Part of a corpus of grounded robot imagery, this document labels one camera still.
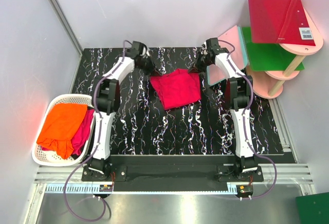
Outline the crimson red t shirt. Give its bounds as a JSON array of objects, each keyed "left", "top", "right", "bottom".
[{"left": 150, "top": 69, "right": 201, "bottom": 110}]

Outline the green acrylic sheet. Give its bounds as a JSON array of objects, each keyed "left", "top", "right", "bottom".
[{"left": 241, "top": 27, "right": 297, "bottom": 71}]

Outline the orange t shirt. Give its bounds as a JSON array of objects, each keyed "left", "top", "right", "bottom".
[{"left": 36, "top": 103, "right": 88, "bottom": 159}]

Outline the pink board teal edge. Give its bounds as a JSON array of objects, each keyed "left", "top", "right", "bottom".
[{"left": 207, "top": 25, "right": 248, "bottom": 86}]

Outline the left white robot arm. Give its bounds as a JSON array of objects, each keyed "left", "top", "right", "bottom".
[{"left": 87, "top": 40, "right": 160, "bottom": 181}]

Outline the magenta t shirt in basket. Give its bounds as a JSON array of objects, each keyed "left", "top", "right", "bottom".
[{"left": 42, "top": 106, "right": 94, "bottom": 156}]

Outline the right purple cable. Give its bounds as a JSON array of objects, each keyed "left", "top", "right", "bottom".
[{"left": 218, "top": 39, "right": 277, "bottom": 200}]

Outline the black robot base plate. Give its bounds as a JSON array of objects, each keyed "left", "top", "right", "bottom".
[{"left": 81, "top": 154, "right": 296, "bottom": 192}]

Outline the pink wooden tiered shelf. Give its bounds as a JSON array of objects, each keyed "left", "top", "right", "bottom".
[{"left": 242, "top": 0, "right": 323, "bottom": 99}]

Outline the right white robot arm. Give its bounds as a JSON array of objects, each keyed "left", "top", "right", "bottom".
[{"left": 188, "top": 38, "right": 258, "bottom": 181}]

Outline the dark green board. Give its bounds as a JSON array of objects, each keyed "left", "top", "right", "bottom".
[{"left": 296, "top": 192, "right": 329, "bottom": 224}]

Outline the aluminium frame rail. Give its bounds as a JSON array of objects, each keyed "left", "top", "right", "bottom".
[{"left": 49, "top": 0, "right": 83, "bottom": 55}]

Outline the purple cable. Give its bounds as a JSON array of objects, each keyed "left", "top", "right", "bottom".
[
  {"left": 218, "top": 39, "right": 277, "bottom": 200},
  {"left": 62, "top": 40, "right": 134, "bottom": 221}
]

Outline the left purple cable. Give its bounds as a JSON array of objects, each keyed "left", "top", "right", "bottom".
[{"left": 62, "top": 40, "right": 134, "bottom": 221}]

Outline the red acrylic sheet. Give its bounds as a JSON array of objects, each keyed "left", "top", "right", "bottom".
[{"left": 248, "top": 0, "right": 315, "bottom": 46}]

